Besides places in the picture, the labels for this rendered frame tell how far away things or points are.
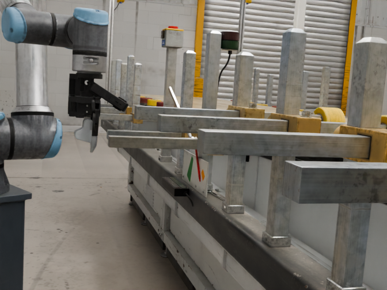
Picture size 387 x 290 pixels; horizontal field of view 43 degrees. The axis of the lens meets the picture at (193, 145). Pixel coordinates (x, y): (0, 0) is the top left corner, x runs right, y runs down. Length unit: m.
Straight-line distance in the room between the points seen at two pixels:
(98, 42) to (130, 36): 7.85
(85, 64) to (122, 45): 7.83
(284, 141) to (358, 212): 0.19
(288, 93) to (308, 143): 0.31
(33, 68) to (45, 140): 0.26
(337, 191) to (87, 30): 1.00
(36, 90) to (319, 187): 1.53
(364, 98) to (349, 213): 0.18
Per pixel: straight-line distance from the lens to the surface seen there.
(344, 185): 0.42
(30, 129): 1.81
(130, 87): 2.92
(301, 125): 0.92
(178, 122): 0.87
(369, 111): 0.78
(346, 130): 0.79
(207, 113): 1.15
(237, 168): 1.24
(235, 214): 1.25
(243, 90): 1.22
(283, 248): 1.04
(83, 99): 1.33
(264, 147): 0.66
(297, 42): 1.00
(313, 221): 1.32
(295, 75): 0.99
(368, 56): 0.77
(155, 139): 1.38
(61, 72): 9.04
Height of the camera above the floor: 1.02
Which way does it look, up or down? 7 degrees down
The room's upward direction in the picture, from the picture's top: 4 degrees clockwise
